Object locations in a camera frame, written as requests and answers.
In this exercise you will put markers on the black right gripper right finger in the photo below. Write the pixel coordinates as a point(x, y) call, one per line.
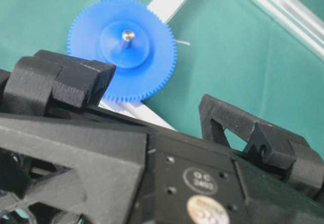
point(266, 144)

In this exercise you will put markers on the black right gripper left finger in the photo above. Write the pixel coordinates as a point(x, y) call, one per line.
point(37, 81)

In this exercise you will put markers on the blue plastic gear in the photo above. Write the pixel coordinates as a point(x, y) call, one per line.
point(141, 70)

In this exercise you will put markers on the steel shaft with wire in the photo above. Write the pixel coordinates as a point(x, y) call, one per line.
point(127, 39)

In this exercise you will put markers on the square aluminium extrusion frame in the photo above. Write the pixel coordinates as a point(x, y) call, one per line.
point(292, 15)

